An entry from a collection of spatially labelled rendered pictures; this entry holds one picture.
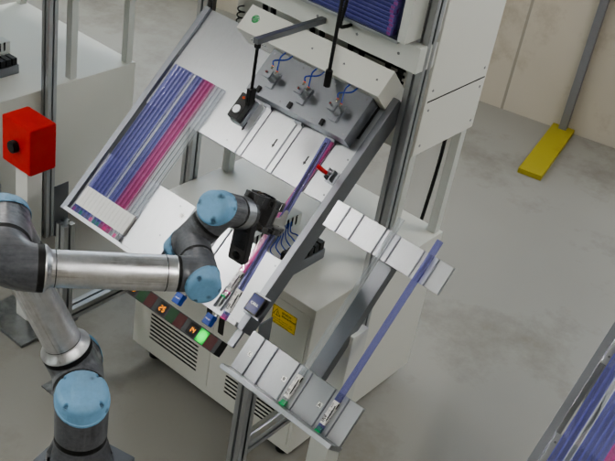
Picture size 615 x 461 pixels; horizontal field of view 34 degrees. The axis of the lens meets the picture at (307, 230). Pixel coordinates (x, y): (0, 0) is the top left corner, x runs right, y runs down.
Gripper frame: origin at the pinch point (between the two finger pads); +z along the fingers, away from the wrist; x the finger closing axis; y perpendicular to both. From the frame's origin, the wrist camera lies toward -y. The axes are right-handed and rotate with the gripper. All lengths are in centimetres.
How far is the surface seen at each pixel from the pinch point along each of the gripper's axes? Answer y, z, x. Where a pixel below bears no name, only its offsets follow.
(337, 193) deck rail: 13.0, 17.0, -3.8
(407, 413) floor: -49, 111, -23
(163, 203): -10.0, 15.5, 40.4
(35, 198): -32, 43, 100
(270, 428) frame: -55, 38, -7
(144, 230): -18.5, 13.2, 41.1
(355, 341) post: -15.7, 3.7, -28.9
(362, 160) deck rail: 23.2, 21.2, -4.7
